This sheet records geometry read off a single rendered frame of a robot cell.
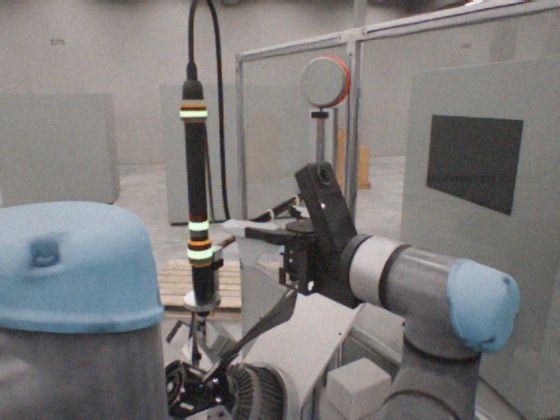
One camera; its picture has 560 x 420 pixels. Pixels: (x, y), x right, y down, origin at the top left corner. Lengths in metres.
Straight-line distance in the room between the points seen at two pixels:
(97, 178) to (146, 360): 7.81
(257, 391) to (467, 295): 0.73
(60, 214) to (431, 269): 0.33
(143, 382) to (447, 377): 0.33
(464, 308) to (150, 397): 0.29
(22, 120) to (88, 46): 5.40
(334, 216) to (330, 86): 0.89
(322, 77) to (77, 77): 11.97
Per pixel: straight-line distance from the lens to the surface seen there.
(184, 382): 0.97
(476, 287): 0.41
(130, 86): 12.90
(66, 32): 13.26
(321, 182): 0.50
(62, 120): 7.97
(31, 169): 8.20
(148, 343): 0.17
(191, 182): 0.74
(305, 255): 0.51
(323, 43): 1.60
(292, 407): 1.08
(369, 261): 0.45
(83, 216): 0.17
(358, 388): 1.42
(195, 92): 0.72
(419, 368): 0.45
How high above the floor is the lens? 1.82
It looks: 14 degrees down
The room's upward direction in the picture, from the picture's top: straight up
